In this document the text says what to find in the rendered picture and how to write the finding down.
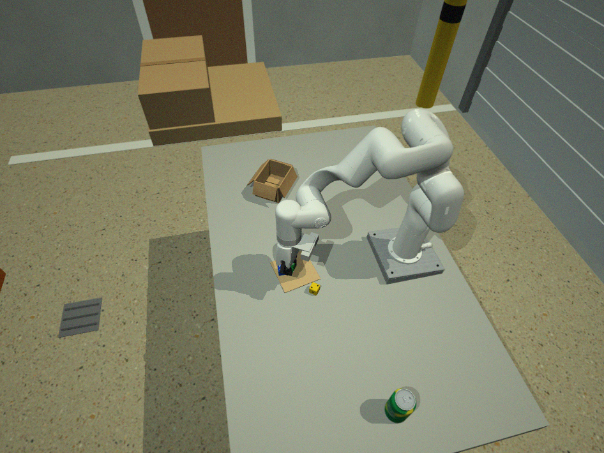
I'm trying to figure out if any tan square mat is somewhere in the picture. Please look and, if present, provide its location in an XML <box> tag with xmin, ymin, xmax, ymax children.
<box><xmin>270</xmin><ymin>251</ymin><xmax>321</xmax><ymax>293</ymax></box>

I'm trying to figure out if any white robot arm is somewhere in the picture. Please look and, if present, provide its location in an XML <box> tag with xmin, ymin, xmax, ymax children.
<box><xmin>275</xmin><ymin>109</ymin><xmax>464</xmax><ymax>264</ymax></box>

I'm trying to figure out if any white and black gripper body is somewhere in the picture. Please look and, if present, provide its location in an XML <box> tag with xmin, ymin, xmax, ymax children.
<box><xmin>276</xmin><ymin>242</ymin><xmax>299</xmax><ymax>269</ymax></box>

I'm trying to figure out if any brown cardboard box with flaps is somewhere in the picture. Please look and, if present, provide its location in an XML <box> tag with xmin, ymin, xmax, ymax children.
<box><xmin>247</xmin><ymin>159</ymin><xmax>298</xmax><ymax>203</ymax></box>

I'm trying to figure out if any green drink can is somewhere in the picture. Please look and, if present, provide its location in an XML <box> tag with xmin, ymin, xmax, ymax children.
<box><xmin>384</xmin><ymin>389</ymin><xmax>416</xmax><ymax>423</ymax></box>

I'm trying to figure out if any yellow die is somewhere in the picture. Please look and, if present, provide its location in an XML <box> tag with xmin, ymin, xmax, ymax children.
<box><xmin>309</xmin><ymin>282</ymin><xmax>320</xmax><ymax>295</ymax></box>

